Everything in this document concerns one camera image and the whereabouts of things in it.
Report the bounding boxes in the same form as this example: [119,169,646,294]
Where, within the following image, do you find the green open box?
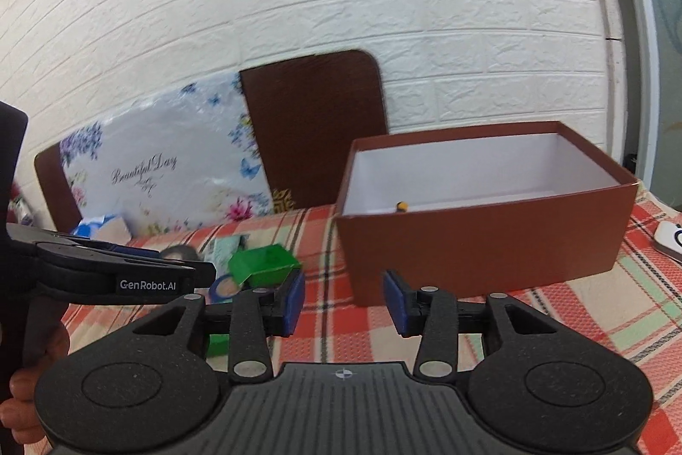
[228,244,302,289]

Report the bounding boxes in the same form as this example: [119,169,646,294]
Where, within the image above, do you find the white device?
[653,219,682,265]

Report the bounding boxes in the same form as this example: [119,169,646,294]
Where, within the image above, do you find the blue white tissue packet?
[71,214,132,246]

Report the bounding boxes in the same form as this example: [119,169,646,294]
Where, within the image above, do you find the green printed snack packet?
[209,235,250,275]

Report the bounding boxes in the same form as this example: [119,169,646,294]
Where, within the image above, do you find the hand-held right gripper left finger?
[130,270,306,384]

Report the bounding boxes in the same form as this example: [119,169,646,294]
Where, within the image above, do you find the red-brown cardboard box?
[335,121,640,309]

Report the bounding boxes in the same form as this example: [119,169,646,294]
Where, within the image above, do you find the floral plastic bag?
[60,71,276,238]

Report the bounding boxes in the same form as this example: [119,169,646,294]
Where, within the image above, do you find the colourful printed package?
[6,185,39,228]

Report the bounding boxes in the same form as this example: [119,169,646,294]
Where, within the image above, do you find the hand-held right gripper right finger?
[382,270,556,381]

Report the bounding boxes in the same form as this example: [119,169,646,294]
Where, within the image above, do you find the blue tape roll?
[209,274,242,305]

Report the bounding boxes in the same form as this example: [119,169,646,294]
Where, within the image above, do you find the dark round object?
[160,244,199,265]

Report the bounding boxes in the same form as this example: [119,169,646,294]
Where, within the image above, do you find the person's left hand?
[0,324,71,442]

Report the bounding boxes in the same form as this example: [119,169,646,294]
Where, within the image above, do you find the white door frame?
[572,0,667,184]

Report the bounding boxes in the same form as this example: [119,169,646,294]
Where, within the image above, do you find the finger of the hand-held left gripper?
[75,238,195,272]
[184,263,217,295]

